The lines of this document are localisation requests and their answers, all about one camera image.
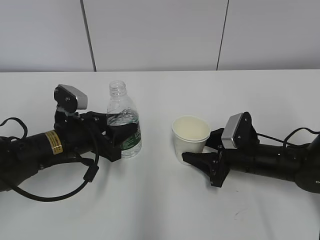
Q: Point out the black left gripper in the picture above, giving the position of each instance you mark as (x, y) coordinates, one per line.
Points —
(89, 132)

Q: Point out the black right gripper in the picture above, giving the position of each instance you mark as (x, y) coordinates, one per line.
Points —
(213, 164)

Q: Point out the clear water bottle green label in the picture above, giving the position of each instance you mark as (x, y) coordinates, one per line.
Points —
(121, 110)

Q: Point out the white paper cup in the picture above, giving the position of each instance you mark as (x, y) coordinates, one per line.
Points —
(190, 134)

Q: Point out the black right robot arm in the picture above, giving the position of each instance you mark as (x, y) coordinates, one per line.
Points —
(299, 164)

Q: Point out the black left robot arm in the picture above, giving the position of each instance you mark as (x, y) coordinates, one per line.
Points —
(22, 158)

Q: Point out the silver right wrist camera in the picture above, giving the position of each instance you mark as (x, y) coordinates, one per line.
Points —
(239, 132)

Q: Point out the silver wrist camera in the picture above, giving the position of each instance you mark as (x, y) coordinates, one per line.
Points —
(239, 132)
(70, 98)

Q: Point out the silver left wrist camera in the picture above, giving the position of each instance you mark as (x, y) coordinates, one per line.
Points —
(70, 98)

